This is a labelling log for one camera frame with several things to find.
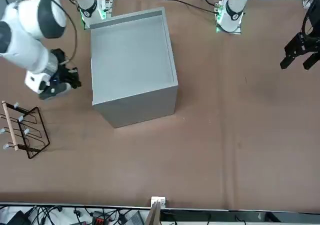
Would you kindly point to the grey power adapter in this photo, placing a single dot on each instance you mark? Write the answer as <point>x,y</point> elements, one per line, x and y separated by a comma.
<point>135,218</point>

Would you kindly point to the gray steel cabinet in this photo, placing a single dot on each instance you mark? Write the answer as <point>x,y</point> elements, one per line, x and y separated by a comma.
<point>130,60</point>

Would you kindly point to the black power adapter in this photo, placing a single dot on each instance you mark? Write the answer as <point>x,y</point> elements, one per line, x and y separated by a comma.
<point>17,218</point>

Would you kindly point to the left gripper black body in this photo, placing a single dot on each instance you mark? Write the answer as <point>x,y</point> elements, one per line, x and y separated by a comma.
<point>315,22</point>

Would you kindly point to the black power strip red switches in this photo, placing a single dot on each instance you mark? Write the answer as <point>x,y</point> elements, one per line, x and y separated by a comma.
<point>102,219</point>

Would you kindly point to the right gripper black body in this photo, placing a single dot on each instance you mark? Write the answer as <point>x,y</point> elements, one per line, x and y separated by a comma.
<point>65,73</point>

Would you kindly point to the aluminium camera post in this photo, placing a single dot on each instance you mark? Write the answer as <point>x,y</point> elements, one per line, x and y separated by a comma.
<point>158,202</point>

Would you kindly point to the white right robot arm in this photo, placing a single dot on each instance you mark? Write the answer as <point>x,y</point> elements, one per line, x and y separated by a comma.
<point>23,17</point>

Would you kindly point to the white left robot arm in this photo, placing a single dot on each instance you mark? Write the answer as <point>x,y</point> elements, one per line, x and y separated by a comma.
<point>236,5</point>

